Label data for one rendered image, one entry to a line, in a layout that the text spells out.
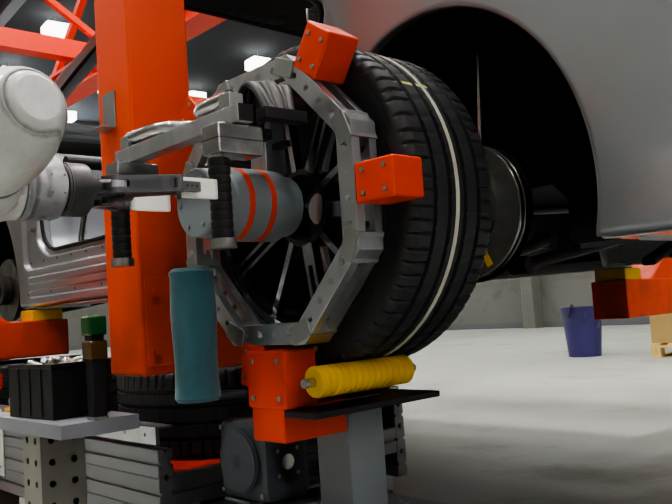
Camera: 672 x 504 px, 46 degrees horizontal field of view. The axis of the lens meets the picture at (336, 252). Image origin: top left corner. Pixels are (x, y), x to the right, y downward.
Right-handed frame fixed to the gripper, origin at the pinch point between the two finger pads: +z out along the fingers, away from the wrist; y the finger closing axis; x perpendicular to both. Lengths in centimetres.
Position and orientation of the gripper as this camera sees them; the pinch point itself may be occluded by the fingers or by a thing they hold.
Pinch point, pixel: (185, 196)
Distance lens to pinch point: 124.3
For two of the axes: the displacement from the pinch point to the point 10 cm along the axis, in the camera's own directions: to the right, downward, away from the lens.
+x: -0.7, -10.0, 0.7
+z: 7.4, 0.0, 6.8
